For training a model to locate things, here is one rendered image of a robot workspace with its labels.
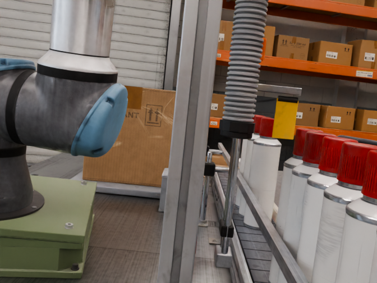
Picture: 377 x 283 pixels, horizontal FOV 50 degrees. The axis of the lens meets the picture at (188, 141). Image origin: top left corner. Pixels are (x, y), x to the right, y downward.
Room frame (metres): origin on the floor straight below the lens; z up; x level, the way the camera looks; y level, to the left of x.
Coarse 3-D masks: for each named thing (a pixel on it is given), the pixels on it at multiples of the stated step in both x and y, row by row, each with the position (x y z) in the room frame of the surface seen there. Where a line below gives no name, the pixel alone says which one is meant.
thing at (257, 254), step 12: (240, 228) 0.72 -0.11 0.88; (240, 240) 0.66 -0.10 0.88; (252, 240) 0.66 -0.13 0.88; (264, 240) 0.67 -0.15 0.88; (252, 252) 0.61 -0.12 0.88; (264, 252) 0.61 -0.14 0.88; (252, 264) 0.56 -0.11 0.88; (264, 264) 0.56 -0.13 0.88; (252, 276) 0.52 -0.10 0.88; (264, 276) 0.52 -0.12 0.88
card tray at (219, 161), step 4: (212, 156) 1.70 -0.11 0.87; (216, 156) 1.70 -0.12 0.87; (220, 156) 1.71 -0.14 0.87; (212, 160) 1.70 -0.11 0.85; (216, 160) 1.70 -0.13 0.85; (220, 160) 1.70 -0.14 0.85; (224, 160) 1.70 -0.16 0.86; (216, 164) 1.70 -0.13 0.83; (220, 164) 1.70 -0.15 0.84; (224, 164) 1.70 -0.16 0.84; (204, 176) 1.41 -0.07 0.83
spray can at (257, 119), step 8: (256, 120) 0.80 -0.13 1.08; (256, 128) 0.80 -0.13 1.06; (256, 136) 0.79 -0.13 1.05; (248, 144) 0.80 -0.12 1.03; (248, 152) 0.80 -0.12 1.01; (248, 160) 0.79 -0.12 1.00; (248, 168) 0.79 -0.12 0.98; (248, 176) 0.79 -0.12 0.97; (240, 200) 0.81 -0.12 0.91; (240, 208) 0.80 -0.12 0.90; (240, 216) 0.80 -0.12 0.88
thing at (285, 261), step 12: (228, 156) 1.07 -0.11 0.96; (240, 180) 0.76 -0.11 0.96; (252, 204) 0.59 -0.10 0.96; (264, 216) 0.53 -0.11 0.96; (264, 228) 0.49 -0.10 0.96; (276, 240) 0.43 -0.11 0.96; (276, 252) 0.41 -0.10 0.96; (288, 252) 0.40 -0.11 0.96; (288, 264) 0.37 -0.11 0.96; (288, 276) 0.36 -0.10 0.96; (300, 276) 0.35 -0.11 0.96
